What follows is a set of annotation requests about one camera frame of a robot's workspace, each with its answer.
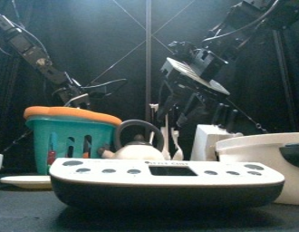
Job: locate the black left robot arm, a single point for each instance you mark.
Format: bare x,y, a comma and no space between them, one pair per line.
29,51

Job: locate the white utensil stand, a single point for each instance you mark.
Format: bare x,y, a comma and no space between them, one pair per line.
165,136

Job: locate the white knife block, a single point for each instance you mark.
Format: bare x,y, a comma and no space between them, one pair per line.
206,145

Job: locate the white toy spoon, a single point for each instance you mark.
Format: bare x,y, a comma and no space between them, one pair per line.
177,149

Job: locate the teal basket with orange rim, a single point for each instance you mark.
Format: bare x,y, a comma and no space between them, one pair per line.
70,142

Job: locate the red toy food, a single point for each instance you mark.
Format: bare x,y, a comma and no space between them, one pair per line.
50,157

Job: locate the white toy pot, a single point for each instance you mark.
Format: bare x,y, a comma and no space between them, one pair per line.
256,163

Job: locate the white and black toy scale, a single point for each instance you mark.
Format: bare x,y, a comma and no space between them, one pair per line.
166,184

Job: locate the white plate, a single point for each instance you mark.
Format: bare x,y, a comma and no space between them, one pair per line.
27,181

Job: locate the black vertical frame pole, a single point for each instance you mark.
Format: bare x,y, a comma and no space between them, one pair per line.
148,60

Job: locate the black slanted frame pole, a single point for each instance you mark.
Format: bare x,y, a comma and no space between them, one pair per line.
284,78

